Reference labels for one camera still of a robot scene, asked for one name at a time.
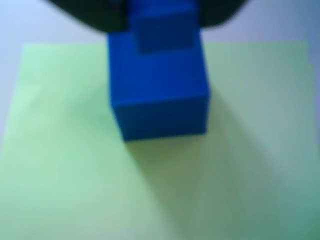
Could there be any small blue cube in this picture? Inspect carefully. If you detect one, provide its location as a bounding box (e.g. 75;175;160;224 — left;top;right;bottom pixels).
106;31;211;143

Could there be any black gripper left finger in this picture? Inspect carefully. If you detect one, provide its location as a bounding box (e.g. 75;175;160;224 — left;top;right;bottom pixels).
46;0;131;35

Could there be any tiny blue cube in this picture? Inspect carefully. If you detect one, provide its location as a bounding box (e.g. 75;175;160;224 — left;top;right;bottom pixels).
128;0;201;55

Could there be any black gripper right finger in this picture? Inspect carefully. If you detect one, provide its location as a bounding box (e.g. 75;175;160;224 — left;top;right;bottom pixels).
197;0;248;29

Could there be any green paper square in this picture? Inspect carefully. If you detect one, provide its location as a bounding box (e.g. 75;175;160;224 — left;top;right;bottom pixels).
0;40;320;240

